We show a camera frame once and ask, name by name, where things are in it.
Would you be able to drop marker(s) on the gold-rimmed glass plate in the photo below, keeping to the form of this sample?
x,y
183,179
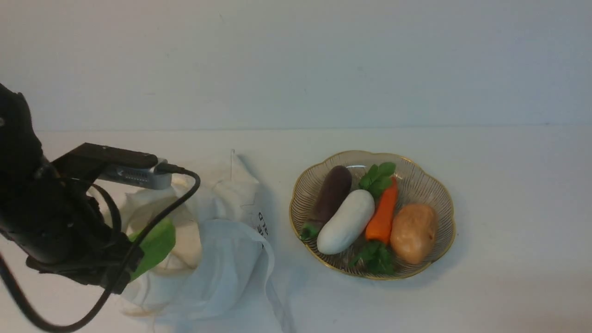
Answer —
x,y
415,186

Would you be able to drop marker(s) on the green leafy herb bottom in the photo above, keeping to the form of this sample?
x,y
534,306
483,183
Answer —
x,y
376,257

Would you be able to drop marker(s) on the green leafy herb sprig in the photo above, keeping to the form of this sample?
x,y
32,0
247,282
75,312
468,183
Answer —
x,y
377,179

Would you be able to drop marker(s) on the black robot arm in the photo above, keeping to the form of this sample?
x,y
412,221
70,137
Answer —
x,y
22,157

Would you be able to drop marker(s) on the purple eggplant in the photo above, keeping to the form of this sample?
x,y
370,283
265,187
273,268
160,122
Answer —
x,y
335,188

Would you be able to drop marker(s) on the orange carrot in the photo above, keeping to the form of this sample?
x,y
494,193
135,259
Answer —
x,y
380,225

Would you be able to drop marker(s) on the brown potato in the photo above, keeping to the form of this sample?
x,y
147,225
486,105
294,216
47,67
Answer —
x,y
413,233

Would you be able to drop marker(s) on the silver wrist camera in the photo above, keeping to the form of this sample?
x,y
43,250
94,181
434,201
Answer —
x,y
90,162

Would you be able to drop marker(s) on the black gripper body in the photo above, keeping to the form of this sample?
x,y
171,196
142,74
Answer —
x,y
71,228

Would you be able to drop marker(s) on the white radish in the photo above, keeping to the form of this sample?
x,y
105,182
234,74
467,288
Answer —
x,y
347,223

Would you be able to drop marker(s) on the white cloth tote bag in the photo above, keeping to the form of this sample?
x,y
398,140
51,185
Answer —
x,y
220,236

